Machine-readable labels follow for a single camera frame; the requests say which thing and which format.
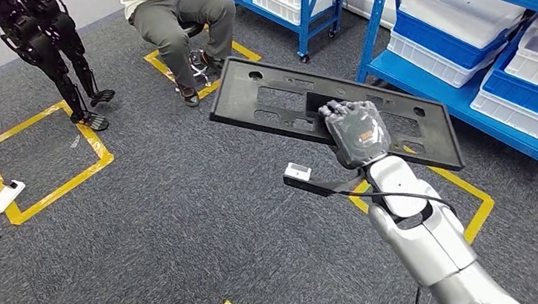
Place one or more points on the black swivel stool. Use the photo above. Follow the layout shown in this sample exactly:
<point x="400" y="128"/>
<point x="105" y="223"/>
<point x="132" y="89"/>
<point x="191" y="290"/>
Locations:
<point x="194" y="29"/>

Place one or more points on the black plastic plate bracket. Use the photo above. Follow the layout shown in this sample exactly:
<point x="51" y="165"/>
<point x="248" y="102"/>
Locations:
<point x="239" y="94"/>

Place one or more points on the yellow floor tape square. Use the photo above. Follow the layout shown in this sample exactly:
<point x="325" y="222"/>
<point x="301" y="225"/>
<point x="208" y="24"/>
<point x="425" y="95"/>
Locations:
<point x="481" y="209"/>
<point x="157" y="65"/>

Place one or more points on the white paper scrap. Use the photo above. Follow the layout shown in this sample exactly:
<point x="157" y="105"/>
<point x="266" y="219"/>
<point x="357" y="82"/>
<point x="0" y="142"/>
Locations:
<point x="74" y="141"/>

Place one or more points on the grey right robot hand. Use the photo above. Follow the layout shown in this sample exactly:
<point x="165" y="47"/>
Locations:
<point x="358" y="135"/>

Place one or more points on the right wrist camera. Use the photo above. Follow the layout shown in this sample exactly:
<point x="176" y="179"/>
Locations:
<point x="297" y="172"/>

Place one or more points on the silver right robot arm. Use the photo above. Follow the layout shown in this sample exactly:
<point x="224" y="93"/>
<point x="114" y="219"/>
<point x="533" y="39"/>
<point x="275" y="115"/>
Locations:
<point x="436" y="253"/>

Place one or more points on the white power strip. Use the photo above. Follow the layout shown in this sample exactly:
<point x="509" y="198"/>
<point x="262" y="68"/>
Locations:
<point x="6" y="197"/>

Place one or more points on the person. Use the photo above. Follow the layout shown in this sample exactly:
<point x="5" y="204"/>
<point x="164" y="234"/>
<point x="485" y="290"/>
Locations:
<point x="173" y="27"/>

